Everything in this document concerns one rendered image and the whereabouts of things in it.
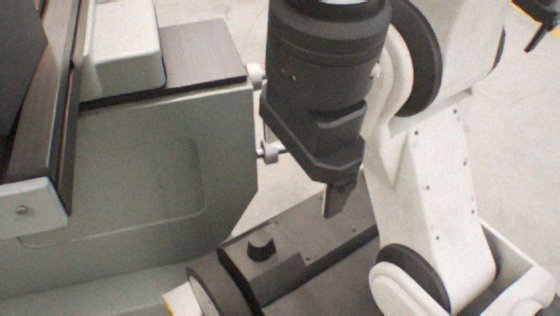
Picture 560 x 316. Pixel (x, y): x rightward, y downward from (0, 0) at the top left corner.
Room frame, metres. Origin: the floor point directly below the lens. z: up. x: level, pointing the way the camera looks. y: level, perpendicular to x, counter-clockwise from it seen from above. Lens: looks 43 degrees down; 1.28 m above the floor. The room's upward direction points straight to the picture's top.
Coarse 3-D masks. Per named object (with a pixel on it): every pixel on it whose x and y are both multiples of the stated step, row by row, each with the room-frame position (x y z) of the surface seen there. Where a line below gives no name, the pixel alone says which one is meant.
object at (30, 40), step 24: (0, 0) 0.49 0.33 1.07; (24, 0) 0.55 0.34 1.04; (0, 24) 0.46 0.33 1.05; (24, 24) 0.53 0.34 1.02; (0, 48) 0.44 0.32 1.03; (24, 48) 0.50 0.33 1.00; (0, 72) 0.42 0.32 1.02; (24, 72) 0.47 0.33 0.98; (0, 96) 0.39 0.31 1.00; (0, 120) 0.37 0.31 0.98
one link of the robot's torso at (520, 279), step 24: (504, 240) 0.39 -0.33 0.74; (384, 264) 0.37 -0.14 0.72; (504, 264) 0.38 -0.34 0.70; (528, 264) 0.35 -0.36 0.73; (384, 288) 0.34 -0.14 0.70; (408, 288) 0.32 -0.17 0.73; (504, 288) 0.36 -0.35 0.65; (528, 288) 0.31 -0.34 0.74; (552, 288) 0.32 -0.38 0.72; (384, 312) 0.33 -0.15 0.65; (408, 312) 0.30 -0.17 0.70; (432, 312) 0.28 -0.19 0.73; (504, 312) 0.27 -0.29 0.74; (528, 312) 0.27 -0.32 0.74
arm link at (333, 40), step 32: (288, 0) 0.29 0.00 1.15; (320, 0) 0.26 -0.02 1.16; (352, 0) 0.27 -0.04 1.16; (384, 0) 0.30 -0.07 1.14; (288, 32) 0.28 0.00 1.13; (320, 32) 0.27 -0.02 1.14; (352, 32) 0.27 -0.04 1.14; (384, 32) 0.28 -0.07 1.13; (320, 64) 0.27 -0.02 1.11; (352, 64) 0.27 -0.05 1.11
